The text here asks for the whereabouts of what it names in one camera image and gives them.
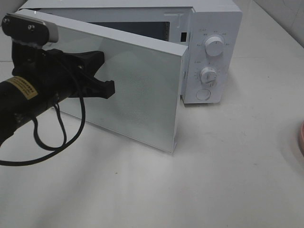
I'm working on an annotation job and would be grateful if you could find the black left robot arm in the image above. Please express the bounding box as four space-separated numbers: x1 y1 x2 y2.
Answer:
0 46 115 143

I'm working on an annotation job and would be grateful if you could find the white microwave oven body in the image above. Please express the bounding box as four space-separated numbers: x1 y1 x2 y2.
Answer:
20 0 242 104

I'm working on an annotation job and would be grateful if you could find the round white door button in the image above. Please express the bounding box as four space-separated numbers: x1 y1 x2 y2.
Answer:
196 89 211 101

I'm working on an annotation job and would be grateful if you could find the white timer knob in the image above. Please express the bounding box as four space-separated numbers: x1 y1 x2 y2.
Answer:
200 67 217 84

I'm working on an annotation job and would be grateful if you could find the pink round plate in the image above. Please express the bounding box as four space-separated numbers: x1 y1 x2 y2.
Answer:
298 122 304 155

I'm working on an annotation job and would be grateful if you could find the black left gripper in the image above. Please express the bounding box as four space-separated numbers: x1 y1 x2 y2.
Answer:
12 49 115 101

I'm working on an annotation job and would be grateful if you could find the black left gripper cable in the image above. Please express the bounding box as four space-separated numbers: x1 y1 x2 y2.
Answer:
0 52 86 167

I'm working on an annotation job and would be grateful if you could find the upper white power knob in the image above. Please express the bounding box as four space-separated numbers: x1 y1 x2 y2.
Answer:
205 35 224 57

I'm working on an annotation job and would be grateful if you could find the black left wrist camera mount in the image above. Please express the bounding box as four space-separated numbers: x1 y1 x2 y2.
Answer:
1 13 59 67

